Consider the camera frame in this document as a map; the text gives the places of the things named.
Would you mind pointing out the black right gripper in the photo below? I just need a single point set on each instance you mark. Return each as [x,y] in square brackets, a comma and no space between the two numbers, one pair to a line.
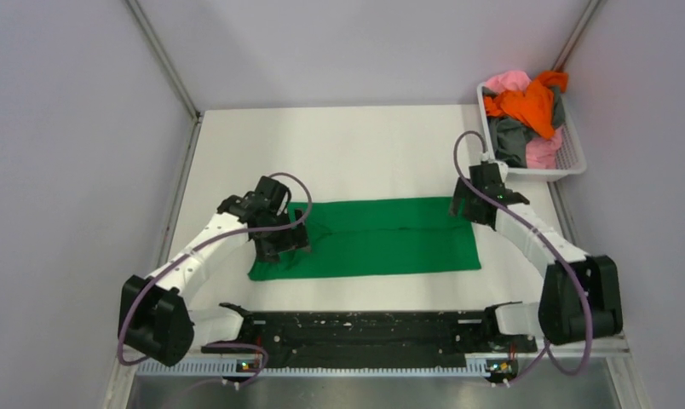
[463,191]

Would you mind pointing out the aluminium frame rail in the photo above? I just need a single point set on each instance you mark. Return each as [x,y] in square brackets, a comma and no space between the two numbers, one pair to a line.
[591,9]
[194,120]

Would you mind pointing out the aluminium frame rail left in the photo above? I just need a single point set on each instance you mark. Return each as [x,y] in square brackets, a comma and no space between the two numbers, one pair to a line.
[194,120]

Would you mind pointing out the orange t-shirt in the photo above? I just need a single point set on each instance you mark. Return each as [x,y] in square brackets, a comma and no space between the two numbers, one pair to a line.
[529,101]

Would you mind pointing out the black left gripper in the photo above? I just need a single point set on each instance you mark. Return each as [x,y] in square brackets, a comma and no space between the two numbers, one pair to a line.
[293,239]

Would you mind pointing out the grey t-shirt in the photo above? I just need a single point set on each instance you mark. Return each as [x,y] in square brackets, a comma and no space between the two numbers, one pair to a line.
[509,141]

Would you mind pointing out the aluminium frame rail right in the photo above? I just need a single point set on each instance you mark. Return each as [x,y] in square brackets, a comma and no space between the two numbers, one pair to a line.
[591,9]

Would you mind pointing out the green t-shirt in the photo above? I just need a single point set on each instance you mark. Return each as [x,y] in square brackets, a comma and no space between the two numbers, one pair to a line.
[378,237]

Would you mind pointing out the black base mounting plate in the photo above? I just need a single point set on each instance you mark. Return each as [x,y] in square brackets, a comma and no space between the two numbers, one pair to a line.
[376,340]

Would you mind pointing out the white laundry basket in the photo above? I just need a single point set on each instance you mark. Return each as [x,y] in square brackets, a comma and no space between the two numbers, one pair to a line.
[525,152]

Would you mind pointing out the white slotted cable duct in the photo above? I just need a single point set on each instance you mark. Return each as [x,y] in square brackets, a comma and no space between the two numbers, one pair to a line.
[220,367]

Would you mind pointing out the pink t-shirt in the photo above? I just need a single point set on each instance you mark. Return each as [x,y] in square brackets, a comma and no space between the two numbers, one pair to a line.
[537,152]

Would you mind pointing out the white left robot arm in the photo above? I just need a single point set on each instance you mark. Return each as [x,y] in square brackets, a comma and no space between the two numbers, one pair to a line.
[155,319]

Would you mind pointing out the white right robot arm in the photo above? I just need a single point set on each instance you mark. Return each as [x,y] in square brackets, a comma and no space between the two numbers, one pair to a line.
[580,297]

